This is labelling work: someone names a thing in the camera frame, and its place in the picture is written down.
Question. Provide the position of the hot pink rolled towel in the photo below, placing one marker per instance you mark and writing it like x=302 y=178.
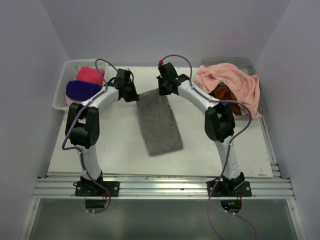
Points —
x=91 y=75

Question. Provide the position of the white plastic basket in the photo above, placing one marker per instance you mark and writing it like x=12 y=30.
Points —
x=68 y=74

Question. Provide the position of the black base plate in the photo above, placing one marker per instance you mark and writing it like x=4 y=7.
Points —
x=87 y=188
x=229 y=188

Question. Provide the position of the aluminium mounting rail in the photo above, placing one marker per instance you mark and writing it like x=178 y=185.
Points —
x=159 y=187

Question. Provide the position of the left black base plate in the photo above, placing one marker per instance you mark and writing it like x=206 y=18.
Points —
x=87 y=188

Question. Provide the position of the purple rolled towel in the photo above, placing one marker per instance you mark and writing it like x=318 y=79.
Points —
x=81 y=90

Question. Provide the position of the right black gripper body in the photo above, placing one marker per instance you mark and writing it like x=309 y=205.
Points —
x=163 y=88

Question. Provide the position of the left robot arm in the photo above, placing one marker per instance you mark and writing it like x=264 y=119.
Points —
x=82 y=128

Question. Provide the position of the grey towel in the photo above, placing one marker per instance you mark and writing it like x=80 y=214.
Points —
x=158 y=124

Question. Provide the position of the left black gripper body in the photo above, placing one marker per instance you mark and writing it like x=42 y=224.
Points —
x=131 y=94

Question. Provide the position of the light pink towel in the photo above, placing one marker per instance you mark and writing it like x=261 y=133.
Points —
x=237 y=80

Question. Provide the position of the pale pink rolled towel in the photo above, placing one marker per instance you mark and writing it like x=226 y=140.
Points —
x=70 y=101

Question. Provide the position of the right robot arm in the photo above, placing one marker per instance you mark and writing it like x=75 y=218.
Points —
x=219 y=125

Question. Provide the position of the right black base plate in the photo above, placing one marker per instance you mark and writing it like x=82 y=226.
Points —
x=229 y=188

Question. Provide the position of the brown towel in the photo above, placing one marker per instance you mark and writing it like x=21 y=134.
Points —
x=224 y=93

